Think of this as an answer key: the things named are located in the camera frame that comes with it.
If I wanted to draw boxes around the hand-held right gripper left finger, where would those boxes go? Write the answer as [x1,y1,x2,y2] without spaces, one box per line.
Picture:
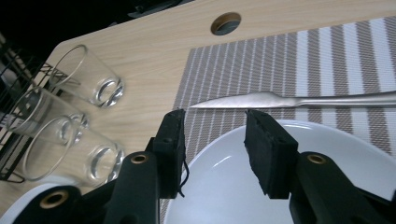
[104,108,189,224]

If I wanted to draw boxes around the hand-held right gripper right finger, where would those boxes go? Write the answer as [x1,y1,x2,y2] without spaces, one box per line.
[244,109,390,224]

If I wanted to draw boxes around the white plate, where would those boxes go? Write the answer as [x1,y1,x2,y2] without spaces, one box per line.
[163,119,396,224]
[0,183,78,224]

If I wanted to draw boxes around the metal table knife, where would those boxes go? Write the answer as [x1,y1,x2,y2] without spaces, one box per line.
[189,91,396,110]

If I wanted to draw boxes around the clear drinking glass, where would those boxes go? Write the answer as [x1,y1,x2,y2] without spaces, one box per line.
[21,115,125,188]
[50,44,125,109]
[6,87,90,147]

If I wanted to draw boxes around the black wire cutlery basket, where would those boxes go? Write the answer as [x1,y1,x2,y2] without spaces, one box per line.
[0,31,82,185]

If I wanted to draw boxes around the striped placemat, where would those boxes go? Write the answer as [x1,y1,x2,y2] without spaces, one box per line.
[158,16,396,224]

